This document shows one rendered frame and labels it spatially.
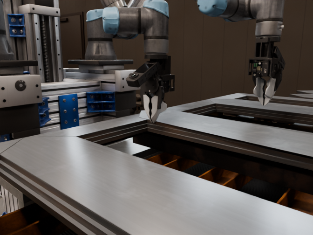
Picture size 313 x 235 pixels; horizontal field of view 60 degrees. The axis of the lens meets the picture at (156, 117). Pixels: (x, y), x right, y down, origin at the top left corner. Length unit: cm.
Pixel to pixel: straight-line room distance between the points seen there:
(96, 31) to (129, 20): 51
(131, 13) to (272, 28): 41
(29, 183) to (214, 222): 32
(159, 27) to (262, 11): 31
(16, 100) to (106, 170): 50
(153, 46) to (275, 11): 37
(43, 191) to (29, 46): 85
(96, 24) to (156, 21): 54
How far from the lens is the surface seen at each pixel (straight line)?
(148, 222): 35
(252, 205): 41
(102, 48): 130
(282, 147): 67
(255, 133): 77
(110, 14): 83
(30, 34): 124
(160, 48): 82
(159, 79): 82
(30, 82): 94
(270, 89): 94
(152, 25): 83
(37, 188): 50
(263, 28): 90
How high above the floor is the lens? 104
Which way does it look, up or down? 12 degrees down
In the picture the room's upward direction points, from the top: straight up
